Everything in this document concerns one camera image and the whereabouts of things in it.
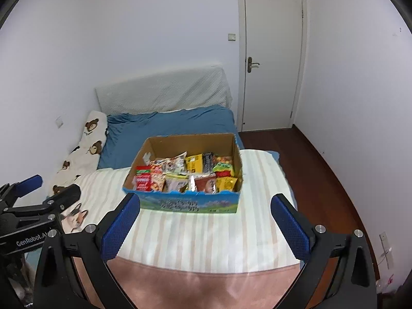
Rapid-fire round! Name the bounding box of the green fruit candy bag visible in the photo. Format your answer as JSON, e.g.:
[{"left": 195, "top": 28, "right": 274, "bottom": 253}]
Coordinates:
[{"left": 212, "top": 156, "right": 233, "bottom": 172}]

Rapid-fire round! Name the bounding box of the brown snack packet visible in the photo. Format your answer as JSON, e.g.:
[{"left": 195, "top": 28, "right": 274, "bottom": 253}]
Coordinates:
[{"left": 194, "top": 174, "right": 217, "bottom": 194}]

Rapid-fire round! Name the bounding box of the red long snack packet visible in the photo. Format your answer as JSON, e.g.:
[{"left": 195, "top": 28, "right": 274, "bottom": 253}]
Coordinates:
[{"left": 133, "top": 166, "right": 151, "bottom": 192}]

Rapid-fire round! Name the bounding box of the panda orange seed bag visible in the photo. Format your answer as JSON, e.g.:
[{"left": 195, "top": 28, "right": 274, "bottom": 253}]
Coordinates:
[{"left": 149, "top": 159, "right": 166, "bottom": 192}]

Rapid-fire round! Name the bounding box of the wall socket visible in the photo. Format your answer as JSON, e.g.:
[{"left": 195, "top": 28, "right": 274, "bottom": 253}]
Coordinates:
[
  {"left": 55, "top": 116, "right": 64, "bottom": 128},
  {"left": 379, "top": 232, "right": 394, "bottom": 270}
]

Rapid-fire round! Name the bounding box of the door handle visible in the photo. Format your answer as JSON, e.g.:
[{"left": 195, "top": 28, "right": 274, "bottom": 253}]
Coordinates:
[{"left": 246, "top": 57, "right": 260, "bottom": 73}]

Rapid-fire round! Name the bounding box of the large yellow snack bag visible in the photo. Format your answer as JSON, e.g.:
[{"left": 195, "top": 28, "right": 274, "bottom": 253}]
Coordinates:
[{"left": 185, "top": 153, "right": 203, "bottom": 174}]

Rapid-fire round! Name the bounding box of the beige barcode snack packet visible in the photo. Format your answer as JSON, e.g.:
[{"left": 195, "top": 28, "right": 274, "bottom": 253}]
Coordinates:
[{"left": 164, "top": 173, "right": 188, "bottom": 193}]

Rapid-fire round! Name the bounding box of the cardboard box blue outside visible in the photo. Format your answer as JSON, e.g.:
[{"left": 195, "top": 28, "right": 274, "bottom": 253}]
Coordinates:
[{"left": 123, "top": 133, "right": 242, "bottom": 213}]

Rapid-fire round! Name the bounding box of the white door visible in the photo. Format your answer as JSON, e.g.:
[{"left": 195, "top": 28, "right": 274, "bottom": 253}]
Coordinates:
[{"left": 237, "top": 0, "right": 307, "bottom": 132}]

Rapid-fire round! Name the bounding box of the wall socket right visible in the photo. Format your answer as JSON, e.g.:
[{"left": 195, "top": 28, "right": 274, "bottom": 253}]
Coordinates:
[{"left": 379, "top": 232, "right": 394, "bottom": 270}]

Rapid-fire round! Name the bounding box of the yellow chip bag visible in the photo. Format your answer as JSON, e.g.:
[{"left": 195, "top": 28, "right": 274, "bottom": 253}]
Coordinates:
[{"left": 216, "top": 176, "right": 237, "bottom": 193}]

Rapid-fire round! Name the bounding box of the cookie white packet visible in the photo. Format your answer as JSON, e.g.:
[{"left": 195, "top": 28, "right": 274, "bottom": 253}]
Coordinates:
[{"left": 162, "top": 151, "right": 187, "bottom": 175}]

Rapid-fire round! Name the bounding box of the cream striped blanket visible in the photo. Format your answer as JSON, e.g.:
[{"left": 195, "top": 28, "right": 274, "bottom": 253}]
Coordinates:
[{"left": 59, "top": 149, "right": 305, "bottom": 274}]

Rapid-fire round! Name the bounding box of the red small snack bag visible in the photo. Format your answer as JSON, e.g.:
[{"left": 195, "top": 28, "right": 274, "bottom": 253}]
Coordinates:
[{"left": 215, "top": 170, "right": 233, "bottom": 177}]

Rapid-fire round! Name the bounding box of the wall light switch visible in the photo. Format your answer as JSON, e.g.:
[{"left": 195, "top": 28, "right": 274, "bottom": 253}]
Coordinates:
[{"left": 228, "top": 33, "right": 236, "bottom": 41}]

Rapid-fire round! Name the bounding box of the grey padded headboard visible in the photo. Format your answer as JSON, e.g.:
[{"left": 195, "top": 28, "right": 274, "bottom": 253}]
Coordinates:
[{"left": 96, "top": 66, "right": 232, "bottom": 115}]

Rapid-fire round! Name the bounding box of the bear print white pillow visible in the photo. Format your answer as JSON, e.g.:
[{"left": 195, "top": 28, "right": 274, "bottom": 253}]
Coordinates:
[{"left": 47, "top": 110, "right": 108, "bottom": 197}]

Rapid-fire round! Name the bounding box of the wall socket left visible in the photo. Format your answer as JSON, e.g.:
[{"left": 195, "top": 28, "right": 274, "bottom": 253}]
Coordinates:
[{"left": 55, "top": 116, "right": 64, "bottom": 128}]

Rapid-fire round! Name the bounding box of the black striped snack bag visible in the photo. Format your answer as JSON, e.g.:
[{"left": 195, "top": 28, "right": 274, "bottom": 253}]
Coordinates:
[{"left": 202, "top": 152, "right": 214, "bottom": 174}]

